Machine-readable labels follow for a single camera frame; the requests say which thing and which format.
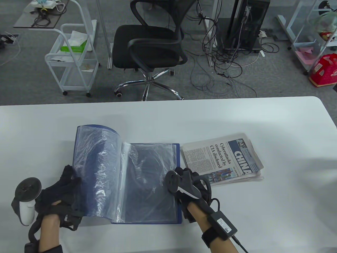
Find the person's left hand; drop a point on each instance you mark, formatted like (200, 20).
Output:
(63, 195)

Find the person's right hand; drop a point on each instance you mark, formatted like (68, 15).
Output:
(184, 208)

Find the blue file folder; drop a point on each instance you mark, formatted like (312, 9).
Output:
(147, 184)

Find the newspaper with blue masthead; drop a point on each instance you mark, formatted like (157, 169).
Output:
(223, 158)

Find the newspaper with grey photo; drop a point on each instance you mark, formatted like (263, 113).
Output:
(252, 177)

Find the person's left forearm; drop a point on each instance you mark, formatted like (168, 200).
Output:
(48, 232)

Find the person's right forearm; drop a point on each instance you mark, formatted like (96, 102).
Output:
(197, 213)

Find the black right hand controller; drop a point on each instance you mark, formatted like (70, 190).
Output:
(189, 184)

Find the black hand controller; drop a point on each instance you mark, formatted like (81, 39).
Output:
(27, 188)
(189, 184)

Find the black left hand controller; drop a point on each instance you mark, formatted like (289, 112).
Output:
(27, 188)

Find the black right wrist sensor box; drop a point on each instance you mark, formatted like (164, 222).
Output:
(223, 225)

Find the white crumpled paper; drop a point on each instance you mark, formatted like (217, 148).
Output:
(62, 58)

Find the green tissue box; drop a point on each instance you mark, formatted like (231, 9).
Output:
(73, 48)

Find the floor power strip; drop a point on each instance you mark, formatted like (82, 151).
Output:
(8, 38)

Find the black office chair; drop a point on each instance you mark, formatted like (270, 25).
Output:
(147, 44)

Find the metal pole with base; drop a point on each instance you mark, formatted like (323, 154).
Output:
(104, 26)

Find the grey side table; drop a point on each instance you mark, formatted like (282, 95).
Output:
(23, 22)

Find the white and teal device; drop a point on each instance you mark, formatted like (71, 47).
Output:
(44, 3)

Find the pink paper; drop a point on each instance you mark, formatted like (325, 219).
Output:
(306, 56)

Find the black computer tower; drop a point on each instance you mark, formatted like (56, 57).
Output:
(247, 23)

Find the red gift bag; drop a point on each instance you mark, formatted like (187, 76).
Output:
(325, 71)

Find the white shelf rack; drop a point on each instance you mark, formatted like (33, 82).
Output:
(310, 43)

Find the toy in plastic bag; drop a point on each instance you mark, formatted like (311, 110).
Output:
(326, 25)

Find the white desk leg frame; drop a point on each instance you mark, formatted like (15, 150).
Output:
(209, 52)

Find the white table frame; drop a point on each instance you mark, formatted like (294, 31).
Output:
(285, 25)

